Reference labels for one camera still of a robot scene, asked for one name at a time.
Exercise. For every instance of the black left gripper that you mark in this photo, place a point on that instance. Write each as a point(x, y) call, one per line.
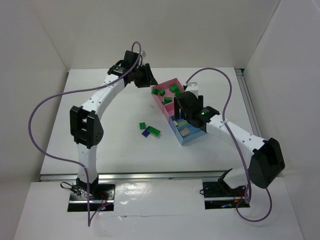
point(141, 75)

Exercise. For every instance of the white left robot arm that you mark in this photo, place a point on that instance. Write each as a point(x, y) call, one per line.
point(85, 120)

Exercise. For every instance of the green small lego brick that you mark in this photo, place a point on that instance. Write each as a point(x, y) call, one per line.
point(162, 92)

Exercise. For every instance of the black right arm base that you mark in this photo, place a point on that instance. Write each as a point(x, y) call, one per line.
point(217, 188)

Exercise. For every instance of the green rounded lego brick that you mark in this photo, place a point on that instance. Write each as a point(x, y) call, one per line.
point(177, 92)

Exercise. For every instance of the aluminium side rail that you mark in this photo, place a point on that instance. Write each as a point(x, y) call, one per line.
point(248, 101)

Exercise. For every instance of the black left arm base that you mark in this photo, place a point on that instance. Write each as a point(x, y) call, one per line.
point(105, 193)

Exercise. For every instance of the green square lego brick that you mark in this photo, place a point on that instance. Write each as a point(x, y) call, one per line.
point(155, 91)
point(142, 126)

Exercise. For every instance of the pink two-compartment tray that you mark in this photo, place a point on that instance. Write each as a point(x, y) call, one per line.
point(168, 109)

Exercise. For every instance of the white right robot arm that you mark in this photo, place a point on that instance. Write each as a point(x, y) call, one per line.
point(262, 160)

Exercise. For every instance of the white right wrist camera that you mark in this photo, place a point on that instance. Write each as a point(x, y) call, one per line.
point(192, 87)

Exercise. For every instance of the lime green lego brick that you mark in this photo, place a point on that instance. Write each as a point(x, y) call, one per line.
point(178, 124)

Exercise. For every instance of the green upside-down lego brick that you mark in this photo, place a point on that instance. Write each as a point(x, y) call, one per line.
point(167, 100)

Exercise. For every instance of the blue two-compartment tray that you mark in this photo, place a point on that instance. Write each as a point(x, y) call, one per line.
point(195, 133)

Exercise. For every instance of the green curved lego brick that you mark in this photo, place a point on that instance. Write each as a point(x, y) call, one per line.
point(173, 88)

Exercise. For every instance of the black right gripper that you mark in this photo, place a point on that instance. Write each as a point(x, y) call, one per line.
point(184, 104)

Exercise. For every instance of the beige lego brick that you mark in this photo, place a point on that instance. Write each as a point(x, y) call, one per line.
point(184, 132)

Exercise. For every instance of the dark blue lego brick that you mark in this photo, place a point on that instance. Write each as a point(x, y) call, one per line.
point(146, 132)

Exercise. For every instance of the aluminium front rail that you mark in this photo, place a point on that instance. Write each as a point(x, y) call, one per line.
point(139, 176)

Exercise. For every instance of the green long lego brick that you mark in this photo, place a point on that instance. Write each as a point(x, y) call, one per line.
point(153, 131)

